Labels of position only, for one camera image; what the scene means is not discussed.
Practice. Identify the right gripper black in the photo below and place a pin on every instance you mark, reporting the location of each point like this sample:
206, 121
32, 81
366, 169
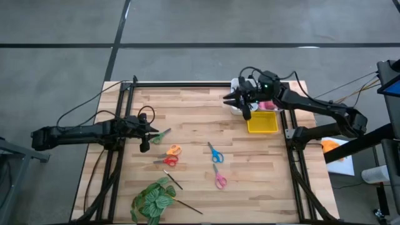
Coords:
250, 95

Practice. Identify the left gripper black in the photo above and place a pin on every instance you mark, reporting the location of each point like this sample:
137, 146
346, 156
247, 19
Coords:
142, 134

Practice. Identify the blue scissors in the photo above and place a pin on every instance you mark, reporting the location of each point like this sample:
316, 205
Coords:
215, 153

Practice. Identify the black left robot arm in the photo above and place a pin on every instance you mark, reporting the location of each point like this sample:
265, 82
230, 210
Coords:
78, 134

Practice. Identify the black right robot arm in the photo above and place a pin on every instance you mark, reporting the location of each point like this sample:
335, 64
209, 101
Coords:
312, 104

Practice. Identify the green scissors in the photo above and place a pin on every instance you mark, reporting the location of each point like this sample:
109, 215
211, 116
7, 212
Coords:
159, 136

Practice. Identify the orange scissors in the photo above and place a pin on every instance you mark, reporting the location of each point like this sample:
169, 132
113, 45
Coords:
170, 151

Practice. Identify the red scissors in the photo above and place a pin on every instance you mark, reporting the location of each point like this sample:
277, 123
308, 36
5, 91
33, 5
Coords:
167, 161

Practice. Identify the yellow plastic basket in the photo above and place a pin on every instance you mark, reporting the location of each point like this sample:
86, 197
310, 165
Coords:
262, 122

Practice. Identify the green leafy plant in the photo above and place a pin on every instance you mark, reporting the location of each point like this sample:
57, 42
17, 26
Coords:
154, 201

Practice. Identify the pink scissors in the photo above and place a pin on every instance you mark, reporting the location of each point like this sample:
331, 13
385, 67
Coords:
218, 176

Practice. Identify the orange cloth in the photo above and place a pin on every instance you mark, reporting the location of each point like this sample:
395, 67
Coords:
329, 146

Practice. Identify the white paper sheet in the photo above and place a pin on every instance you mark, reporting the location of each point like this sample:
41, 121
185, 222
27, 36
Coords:
342, 167

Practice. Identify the grey metal stand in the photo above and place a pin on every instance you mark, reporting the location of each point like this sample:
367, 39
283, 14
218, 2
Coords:
18, 153

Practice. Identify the black metal beam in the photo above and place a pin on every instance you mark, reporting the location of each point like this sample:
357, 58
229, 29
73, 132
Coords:
365, 142

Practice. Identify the blue screen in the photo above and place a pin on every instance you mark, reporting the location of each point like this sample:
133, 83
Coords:
392, 89

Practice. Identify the white paper roll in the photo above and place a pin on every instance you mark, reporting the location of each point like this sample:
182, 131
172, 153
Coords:
375, 174

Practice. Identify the metal caster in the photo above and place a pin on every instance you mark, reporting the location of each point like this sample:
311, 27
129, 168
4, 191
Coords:
379, 217

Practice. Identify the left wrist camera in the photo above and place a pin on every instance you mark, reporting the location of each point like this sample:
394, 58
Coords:
131, 122

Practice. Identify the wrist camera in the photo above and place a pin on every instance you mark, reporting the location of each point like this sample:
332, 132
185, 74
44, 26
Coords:
131, 122
268, 79

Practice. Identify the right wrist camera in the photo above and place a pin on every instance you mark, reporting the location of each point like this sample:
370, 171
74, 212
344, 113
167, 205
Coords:
268, 79

